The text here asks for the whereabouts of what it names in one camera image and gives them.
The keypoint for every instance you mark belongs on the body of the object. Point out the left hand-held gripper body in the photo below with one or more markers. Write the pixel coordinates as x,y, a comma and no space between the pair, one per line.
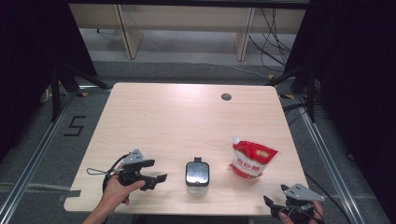
134,157

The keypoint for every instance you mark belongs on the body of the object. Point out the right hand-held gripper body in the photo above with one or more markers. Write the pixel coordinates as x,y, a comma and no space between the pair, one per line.
303,193

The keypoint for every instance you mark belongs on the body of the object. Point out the red and white sugar pouch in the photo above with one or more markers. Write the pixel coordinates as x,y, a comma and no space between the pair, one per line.
250,161

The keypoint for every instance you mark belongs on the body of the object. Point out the glass jar with black lid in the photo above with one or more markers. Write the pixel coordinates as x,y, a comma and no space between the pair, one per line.
197,174

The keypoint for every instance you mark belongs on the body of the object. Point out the person's right hand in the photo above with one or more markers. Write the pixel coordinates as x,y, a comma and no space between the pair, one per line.
317,214

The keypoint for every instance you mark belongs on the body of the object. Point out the person's left hand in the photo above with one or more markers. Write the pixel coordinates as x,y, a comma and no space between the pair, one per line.
116,193

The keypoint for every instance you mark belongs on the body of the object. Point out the grey tape strip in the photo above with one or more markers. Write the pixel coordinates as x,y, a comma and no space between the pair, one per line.
71,194

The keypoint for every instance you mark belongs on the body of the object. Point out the black metal stand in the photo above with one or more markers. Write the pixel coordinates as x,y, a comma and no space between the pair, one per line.
311,96
56,93

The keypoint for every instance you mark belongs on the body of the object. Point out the grey table grommet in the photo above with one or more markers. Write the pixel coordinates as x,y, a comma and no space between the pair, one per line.
226,96

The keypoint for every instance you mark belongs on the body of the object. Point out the black curtain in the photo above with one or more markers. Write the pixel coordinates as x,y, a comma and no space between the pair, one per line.
31,62
358,77

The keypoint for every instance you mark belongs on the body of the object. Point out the light wooden desk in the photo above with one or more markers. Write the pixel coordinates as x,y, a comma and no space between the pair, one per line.
186,18

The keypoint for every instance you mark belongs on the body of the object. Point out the aluminium floor rail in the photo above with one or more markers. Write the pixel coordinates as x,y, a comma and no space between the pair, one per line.
323,146
37,152

